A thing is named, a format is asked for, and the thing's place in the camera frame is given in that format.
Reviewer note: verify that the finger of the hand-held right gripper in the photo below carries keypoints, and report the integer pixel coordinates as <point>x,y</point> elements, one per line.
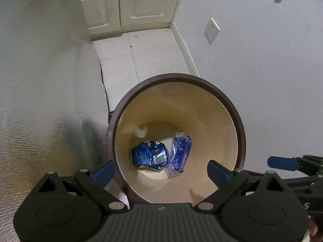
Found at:
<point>280,162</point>
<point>310,184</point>

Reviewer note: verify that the brown rimmed beige bin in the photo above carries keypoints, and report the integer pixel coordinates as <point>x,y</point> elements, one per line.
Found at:
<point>201,105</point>

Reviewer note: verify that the cream floor cabinet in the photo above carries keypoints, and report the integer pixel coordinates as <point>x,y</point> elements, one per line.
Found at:
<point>143,2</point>

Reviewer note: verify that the person's right hand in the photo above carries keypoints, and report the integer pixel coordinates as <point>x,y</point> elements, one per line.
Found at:
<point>313,228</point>

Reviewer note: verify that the table with silver embossed side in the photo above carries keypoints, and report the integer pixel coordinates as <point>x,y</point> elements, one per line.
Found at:
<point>37,80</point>

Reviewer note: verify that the crumpled blue foil wrapper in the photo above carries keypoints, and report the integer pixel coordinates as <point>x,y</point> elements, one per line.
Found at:
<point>146,155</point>

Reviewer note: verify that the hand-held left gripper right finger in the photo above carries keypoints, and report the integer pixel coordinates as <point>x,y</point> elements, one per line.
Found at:
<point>218,172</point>

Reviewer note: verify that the white wall socket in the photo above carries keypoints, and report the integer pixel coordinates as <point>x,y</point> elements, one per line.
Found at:
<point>211,30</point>

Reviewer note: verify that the blue and clear plastic packet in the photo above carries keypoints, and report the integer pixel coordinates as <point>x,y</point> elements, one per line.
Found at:
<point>183,153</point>

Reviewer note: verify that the white baseboard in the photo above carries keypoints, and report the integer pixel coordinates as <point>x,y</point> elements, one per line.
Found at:
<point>185,50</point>

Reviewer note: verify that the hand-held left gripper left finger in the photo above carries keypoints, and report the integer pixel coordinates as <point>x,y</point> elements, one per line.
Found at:
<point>104,172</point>

